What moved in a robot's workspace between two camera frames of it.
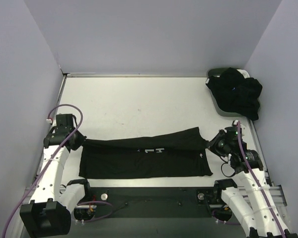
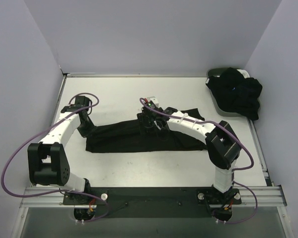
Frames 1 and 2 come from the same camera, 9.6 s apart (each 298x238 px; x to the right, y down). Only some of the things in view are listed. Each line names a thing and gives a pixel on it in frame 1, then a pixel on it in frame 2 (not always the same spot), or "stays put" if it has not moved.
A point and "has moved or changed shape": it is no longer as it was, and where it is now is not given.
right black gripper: (214, 142) → (144, 120)
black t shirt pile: (235, 93) stays put
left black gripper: (77, 137) → (85, 126)
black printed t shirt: (182, 153) has moved or changed shape
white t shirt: (245, 74) stays put
